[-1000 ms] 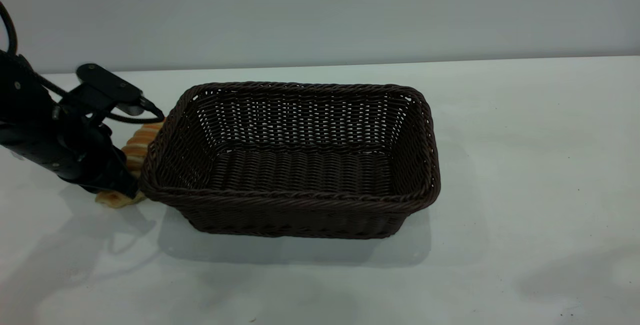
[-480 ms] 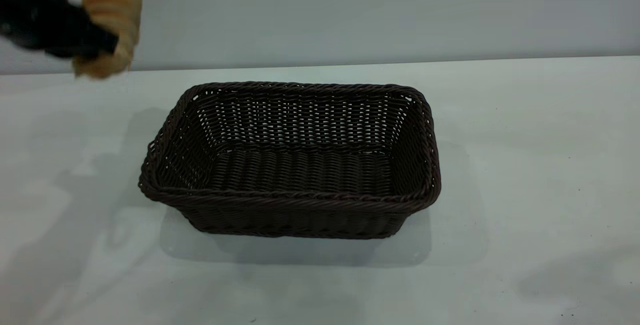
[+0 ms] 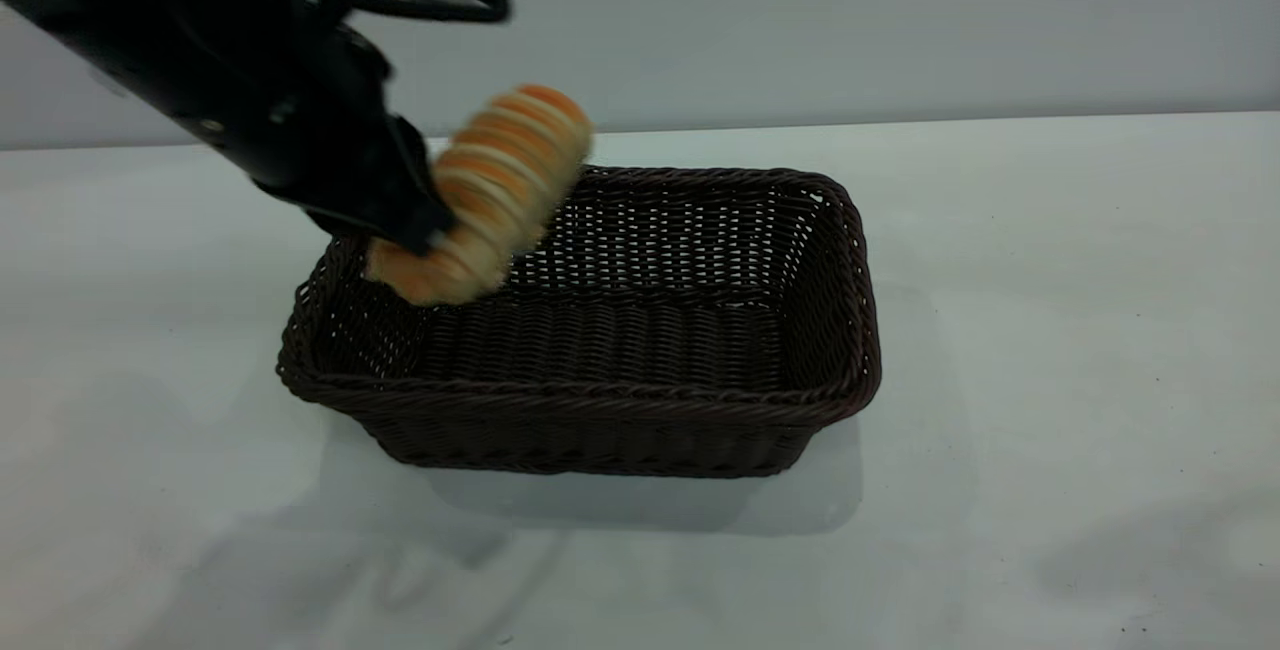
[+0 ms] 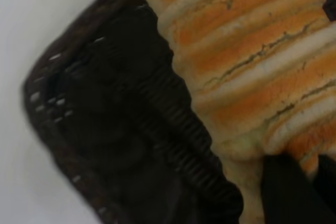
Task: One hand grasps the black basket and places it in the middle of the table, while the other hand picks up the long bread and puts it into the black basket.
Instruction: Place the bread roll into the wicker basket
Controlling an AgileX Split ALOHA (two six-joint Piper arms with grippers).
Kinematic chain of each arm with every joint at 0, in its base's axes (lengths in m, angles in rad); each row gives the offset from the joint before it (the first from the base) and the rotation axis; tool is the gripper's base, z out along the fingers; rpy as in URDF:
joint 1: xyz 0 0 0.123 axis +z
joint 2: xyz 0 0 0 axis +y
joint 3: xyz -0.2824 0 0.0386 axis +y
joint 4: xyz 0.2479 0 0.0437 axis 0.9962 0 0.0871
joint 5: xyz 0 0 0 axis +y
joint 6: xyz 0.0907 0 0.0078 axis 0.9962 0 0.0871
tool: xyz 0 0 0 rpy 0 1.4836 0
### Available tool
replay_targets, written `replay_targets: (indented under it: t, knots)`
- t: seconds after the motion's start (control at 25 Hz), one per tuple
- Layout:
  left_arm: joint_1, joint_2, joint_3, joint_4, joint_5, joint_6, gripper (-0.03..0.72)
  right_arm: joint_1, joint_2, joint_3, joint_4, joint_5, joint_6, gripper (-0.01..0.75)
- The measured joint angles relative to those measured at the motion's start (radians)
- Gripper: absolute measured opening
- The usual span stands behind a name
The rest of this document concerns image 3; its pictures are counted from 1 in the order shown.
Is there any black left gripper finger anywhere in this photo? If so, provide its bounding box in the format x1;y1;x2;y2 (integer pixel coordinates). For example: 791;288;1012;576
386;115;458;254

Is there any ridged golden bread roll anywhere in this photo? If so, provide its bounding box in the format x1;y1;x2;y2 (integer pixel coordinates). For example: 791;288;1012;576
363;83;595;308

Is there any black woven wicker basket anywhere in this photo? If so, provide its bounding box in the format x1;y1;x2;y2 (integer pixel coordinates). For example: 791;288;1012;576
276;166;883;479

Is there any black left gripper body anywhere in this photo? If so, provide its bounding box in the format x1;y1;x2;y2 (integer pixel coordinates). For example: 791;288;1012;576
150;0;413;231

